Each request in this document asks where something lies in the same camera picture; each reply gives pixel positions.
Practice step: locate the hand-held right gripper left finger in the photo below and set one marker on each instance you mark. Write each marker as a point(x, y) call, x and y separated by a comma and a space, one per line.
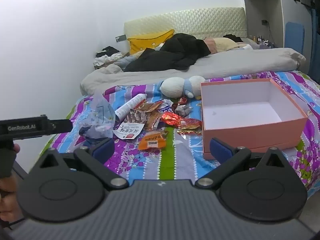
point(103, 148)

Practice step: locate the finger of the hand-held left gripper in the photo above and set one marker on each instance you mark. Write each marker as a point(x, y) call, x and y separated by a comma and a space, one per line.
point(62, 126)

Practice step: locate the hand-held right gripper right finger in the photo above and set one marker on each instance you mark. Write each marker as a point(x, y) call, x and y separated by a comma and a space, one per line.
point(220, 150)

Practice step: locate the pink cardboard box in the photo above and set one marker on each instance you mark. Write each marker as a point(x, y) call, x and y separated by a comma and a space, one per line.
point(250, 135)

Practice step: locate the red label clear snack packet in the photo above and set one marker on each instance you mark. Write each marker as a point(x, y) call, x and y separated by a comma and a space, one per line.
point(191, 123)

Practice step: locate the grey clear snack packet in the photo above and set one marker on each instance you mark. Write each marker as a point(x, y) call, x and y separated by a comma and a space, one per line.
point(183, 110)

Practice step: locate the green edged snack packet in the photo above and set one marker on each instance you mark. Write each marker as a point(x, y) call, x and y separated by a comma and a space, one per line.
point(153, 121)

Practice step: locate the person's left hand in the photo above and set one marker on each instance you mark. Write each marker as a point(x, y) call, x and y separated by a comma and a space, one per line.
point(7, 200)

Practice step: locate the white torn snack packet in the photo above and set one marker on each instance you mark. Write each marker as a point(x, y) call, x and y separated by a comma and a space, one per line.
point(127, 131)

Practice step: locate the clear bluish plastic bag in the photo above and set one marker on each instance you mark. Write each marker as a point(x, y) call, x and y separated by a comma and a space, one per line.
point(100, 115)

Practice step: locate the white tube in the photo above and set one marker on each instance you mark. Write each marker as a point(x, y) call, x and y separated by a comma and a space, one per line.
point(127, 107)

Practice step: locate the orange snack packet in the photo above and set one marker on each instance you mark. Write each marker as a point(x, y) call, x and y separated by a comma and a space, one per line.
point(152, 142)

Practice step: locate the red foil snack packet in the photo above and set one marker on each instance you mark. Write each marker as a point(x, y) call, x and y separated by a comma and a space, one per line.
point(171, 118)

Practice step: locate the dark red candy wrapper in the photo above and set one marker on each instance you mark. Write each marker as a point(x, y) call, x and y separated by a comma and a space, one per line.
point(182, 100)

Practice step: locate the blue and white snack packet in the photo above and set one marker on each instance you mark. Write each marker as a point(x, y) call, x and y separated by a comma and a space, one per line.
point(166, 106)

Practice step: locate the white and blue plush toy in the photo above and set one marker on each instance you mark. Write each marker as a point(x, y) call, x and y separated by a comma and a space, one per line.
point(172, 86)

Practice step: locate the pile of clothes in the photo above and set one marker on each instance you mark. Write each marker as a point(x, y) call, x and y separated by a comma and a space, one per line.
point(107, 55)

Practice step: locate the grey duvet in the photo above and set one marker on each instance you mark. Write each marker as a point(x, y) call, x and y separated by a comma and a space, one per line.
point(237, 62)

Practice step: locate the grey blue cloth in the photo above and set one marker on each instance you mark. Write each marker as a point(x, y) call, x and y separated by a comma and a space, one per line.
point(127, 61)

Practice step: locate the beige pillow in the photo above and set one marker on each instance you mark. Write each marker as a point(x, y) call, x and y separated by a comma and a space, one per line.
point(225, 45)

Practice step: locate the black clothing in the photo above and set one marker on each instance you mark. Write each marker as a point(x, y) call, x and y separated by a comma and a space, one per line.
point(175, 52)

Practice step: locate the yellow pillow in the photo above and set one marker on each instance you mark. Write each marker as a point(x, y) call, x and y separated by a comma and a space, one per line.
point(142, 43)

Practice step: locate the dark cloth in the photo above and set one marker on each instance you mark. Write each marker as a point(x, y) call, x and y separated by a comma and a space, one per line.
point(232, 38)

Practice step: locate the group of small bottles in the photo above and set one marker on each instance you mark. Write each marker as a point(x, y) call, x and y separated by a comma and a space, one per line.
point(261, 40)

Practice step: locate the cream padded headboard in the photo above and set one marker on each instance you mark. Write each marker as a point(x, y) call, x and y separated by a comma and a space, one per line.
point(187, 20)

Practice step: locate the blue panel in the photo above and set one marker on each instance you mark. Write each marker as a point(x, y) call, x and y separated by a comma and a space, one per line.
point(295, 37)

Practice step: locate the blue curtain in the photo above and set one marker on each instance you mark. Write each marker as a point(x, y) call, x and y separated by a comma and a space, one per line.
point(315, 42)

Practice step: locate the metal wall plate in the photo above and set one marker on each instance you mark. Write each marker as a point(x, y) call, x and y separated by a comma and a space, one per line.
point(120, 38)

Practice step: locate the wall socket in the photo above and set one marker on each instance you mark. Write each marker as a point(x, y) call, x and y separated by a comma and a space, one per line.
point(264, 22)

